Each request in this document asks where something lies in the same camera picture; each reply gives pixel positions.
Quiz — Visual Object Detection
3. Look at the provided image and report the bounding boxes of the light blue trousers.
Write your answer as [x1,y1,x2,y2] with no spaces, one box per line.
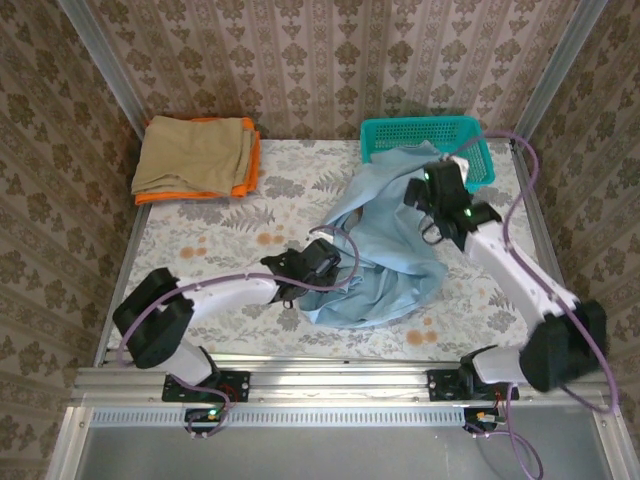
[298,139,450,330]

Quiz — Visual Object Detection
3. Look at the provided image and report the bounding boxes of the orange folded trousers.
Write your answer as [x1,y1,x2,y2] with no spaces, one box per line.
[134,116,263,207]

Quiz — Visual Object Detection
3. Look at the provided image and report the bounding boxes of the beige folded trousers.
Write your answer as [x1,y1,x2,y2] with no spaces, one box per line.
[130,115,257,197]

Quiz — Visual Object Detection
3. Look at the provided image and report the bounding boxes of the teal plastic basket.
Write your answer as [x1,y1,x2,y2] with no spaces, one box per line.
[359,115,496,194]

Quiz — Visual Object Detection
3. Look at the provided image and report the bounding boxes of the floral tablecloth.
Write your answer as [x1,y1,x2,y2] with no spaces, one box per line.
[107,138,566,362]

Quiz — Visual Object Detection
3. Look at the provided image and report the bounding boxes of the circuit board with green light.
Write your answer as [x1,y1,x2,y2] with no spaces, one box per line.
[184,407,227,435]

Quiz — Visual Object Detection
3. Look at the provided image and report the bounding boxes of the grey metal panel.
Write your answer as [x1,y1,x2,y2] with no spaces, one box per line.
[49,405,629,480]

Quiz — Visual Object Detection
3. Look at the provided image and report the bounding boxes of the circuit board with yellow connector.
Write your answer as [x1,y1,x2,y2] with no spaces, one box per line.
[462,407,506,435]

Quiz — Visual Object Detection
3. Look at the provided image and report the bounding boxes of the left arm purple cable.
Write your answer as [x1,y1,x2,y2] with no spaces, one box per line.
[116,225,362,442]

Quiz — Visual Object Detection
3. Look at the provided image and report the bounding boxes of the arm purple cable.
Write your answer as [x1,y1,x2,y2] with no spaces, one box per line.
[439,130,621,480]
[116,225,362,442]

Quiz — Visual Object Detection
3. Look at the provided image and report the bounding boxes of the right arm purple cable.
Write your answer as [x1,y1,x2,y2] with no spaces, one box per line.
[439,130,621,480]

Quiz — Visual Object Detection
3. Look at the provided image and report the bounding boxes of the aluminium table side rail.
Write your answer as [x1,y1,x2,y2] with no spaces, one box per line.
[93,202,151,366]
[509,139,591,364]

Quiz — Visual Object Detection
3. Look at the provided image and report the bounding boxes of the aluminium mounting rail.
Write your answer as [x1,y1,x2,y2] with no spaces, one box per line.
[69,363,621,407]

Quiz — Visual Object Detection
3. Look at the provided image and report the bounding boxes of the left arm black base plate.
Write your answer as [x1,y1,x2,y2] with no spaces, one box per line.
[161,370,251,403]

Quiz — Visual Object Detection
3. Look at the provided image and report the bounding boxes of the slotted grey cable duct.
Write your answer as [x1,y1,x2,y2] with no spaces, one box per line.
[89,407,469,427]

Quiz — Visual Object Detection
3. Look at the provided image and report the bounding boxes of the aluminium frame post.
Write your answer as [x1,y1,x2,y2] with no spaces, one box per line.
[592,405,631,480]
[56,0,147,144]
[514,0,609,146]
[47,405,94,480]

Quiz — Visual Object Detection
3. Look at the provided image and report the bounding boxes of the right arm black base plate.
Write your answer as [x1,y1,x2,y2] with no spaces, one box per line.
[426,369,520,403]

